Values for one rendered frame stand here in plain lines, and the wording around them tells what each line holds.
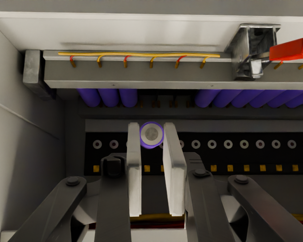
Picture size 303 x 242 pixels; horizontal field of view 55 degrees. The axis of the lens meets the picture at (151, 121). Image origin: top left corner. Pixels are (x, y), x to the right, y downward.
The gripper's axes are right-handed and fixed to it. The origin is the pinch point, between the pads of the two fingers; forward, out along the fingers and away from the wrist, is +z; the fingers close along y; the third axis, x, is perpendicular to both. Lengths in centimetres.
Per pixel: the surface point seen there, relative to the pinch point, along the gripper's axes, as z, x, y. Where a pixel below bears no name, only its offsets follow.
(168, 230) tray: 1.5, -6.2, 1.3
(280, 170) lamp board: 15.7, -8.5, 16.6
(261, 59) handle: 2.2, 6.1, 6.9
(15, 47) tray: 7.1, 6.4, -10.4
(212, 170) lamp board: 15.7, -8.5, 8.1
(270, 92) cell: 10.9, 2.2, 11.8
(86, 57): 7.3, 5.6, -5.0
